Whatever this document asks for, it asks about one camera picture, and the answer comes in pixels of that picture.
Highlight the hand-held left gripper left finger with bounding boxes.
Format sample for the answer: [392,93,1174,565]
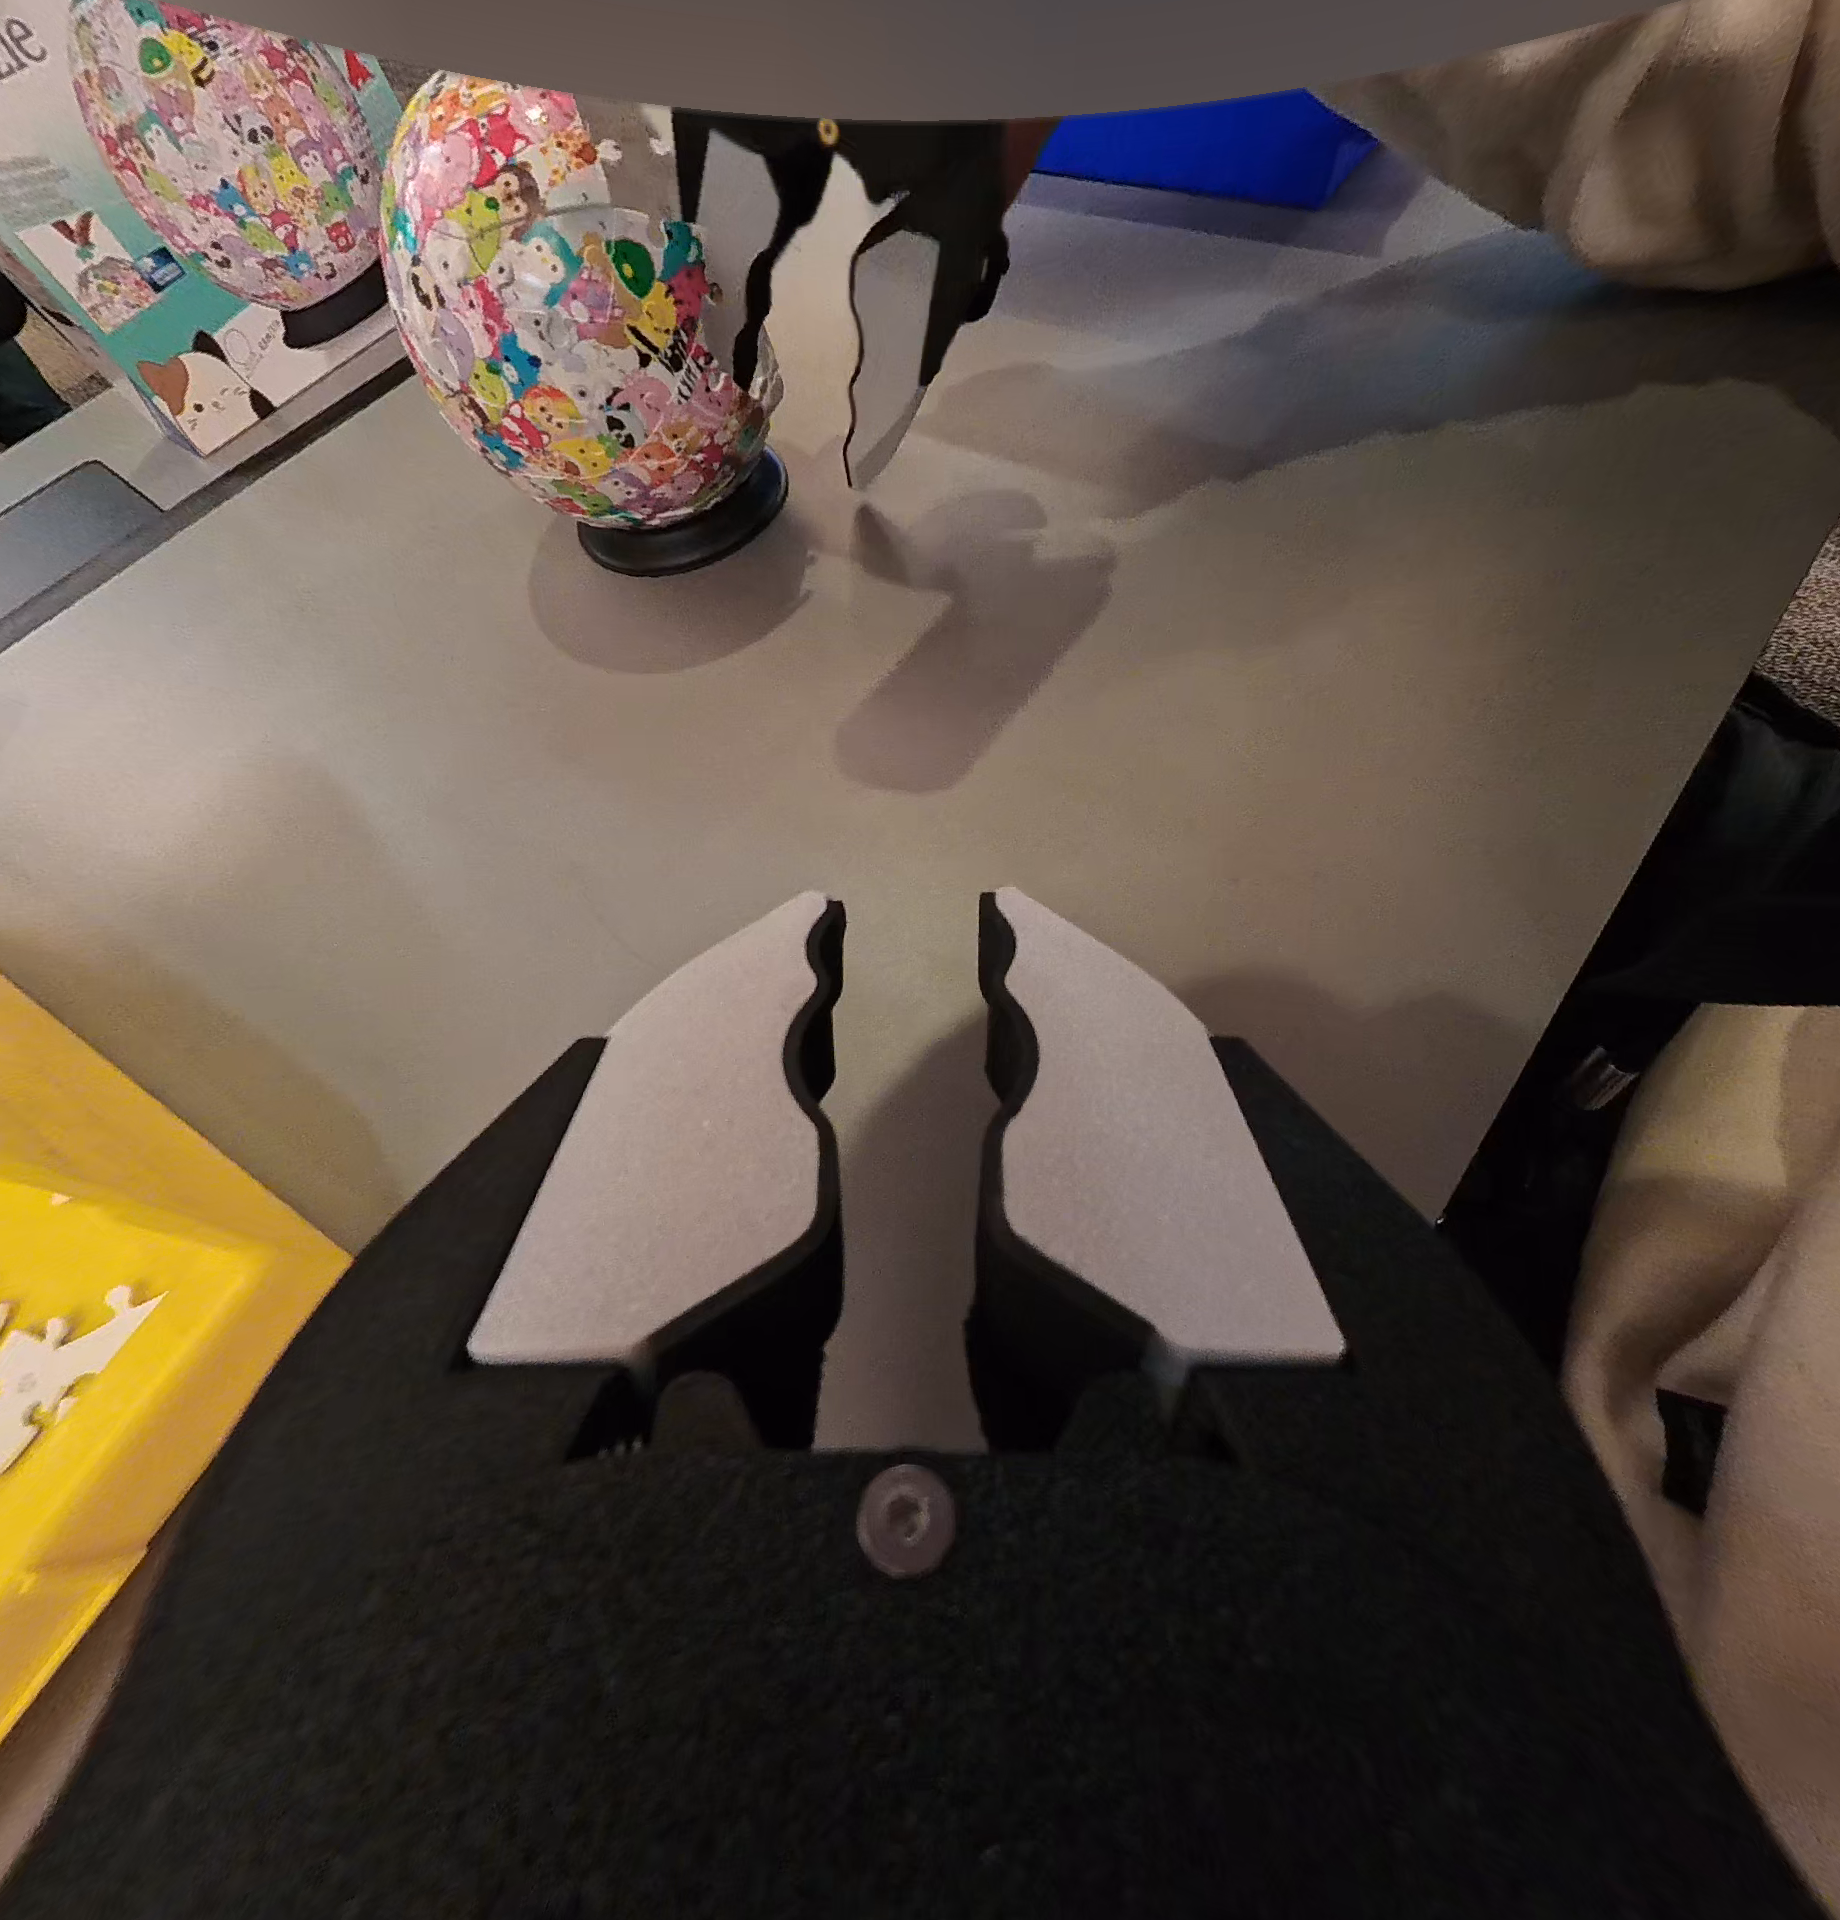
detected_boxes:
[467,891,849,1458]

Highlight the person's right forearm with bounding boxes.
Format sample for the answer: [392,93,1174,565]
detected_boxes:
[1317,0,1840,293]

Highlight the printed puzzle box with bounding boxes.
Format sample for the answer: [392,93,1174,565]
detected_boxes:
[0,0,411,459]

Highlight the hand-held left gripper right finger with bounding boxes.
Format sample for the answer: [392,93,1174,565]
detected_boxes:
[968,885,1349,1458]

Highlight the blue divided plastic bin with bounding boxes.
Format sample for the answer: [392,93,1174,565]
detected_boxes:
[1033,89,1379,213]

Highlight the black ball stand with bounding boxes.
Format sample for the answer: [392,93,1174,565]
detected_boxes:
[575,449,791,578]

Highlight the yellow plastic bin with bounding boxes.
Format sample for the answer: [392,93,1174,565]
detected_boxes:
[0,942,355,1788]

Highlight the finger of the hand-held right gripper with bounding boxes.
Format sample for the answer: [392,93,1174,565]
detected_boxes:
[842,199,936,493]
[698,132,785,408]

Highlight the colourful puzzle ball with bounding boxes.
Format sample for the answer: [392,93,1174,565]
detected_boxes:
[379,73,785,529]

